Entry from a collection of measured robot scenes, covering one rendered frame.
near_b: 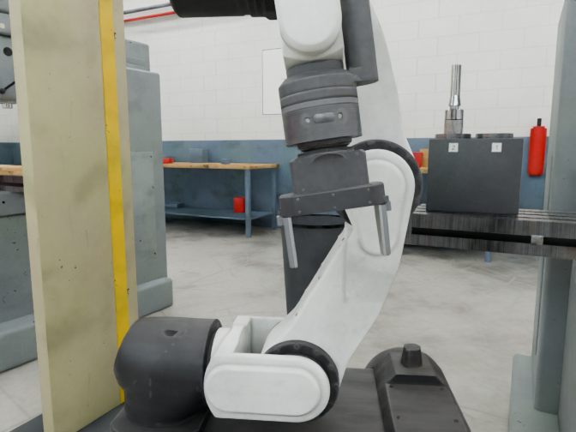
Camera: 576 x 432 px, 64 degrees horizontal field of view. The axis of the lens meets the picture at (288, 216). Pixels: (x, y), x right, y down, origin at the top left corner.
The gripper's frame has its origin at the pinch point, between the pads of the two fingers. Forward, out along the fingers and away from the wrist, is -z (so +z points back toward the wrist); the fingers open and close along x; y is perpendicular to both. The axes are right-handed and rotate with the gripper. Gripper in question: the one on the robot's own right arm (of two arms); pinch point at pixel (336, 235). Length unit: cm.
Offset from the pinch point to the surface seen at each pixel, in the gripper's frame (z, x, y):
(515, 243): -15, 44, 52
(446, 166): 4, 35, 65
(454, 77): 26, 40, 68
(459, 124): 14, 40, 67
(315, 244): -37, 2, 213
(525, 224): -11, 47, 51
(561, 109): 15, 79, 90
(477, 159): 5, 42, 62
